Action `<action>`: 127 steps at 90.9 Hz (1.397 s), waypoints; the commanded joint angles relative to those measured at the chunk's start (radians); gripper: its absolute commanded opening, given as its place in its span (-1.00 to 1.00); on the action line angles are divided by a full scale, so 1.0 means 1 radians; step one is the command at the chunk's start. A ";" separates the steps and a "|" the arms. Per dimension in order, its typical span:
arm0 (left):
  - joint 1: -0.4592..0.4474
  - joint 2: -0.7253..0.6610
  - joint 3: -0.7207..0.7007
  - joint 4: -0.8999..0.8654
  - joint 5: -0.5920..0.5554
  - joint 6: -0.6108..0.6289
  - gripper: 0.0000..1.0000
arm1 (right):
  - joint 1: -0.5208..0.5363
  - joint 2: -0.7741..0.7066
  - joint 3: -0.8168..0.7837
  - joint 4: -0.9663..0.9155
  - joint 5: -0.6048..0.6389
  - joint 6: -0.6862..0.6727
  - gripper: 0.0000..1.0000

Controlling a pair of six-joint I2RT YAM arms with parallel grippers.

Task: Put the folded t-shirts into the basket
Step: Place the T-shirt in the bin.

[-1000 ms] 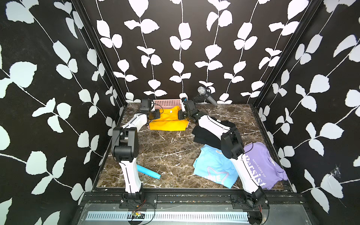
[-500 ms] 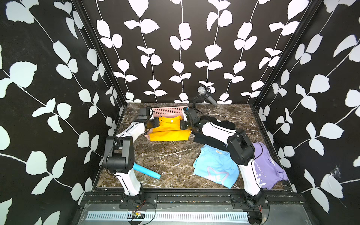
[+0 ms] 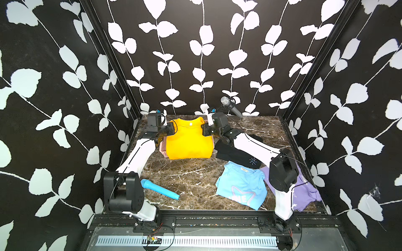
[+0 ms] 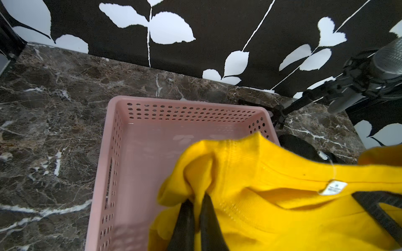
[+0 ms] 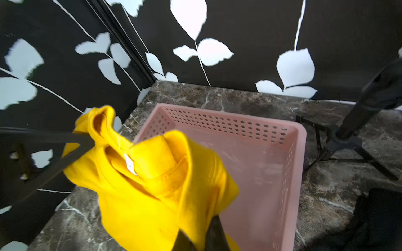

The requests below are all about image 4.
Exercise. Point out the grey microphone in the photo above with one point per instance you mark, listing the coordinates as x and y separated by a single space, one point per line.
374 77

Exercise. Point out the pink perforated plastic basket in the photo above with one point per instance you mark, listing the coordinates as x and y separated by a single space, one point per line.
142 141

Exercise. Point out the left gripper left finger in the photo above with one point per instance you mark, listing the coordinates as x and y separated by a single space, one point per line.
184 231

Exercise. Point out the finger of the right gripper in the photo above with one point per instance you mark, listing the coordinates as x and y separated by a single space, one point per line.
370 202

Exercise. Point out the black microphone tripod stand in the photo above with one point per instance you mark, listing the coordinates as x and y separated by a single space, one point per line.
330 91

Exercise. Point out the black t-shirt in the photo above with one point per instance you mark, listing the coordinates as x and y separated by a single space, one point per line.
306 150

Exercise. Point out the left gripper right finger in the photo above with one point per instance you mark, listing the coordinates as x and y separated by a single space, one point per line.
211 235

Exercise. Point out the yellow t-shirt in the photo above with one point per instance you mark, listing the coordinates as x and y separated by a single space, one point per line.
269 199

